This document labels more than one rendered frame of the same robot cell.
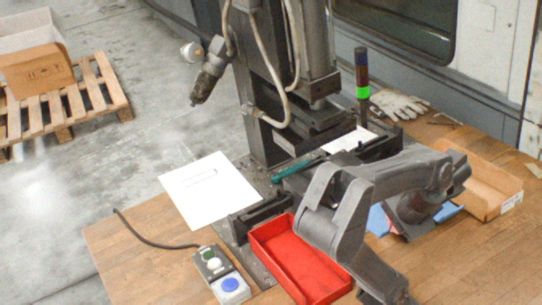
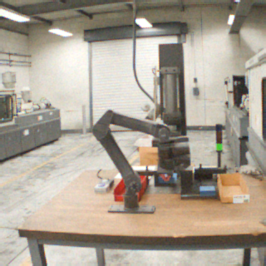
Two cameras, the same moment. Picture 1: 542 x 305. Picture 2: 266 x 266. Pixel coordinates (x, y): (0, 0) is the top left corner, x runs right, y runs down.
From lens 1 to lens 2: 1.12 m
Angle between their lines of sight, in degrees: 35
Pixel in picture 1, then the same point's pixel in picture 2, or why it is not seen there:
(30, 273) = not seen: hidden behind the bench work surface
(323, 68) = (171, 109)
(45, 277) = not seen: hidden behind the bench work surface
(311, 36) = (167, 93)
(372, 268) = (117, 158)
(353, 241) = (100, 130)
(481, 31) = not seen: outside the picture
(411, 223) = (160, 167)
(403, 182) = (136, 124)
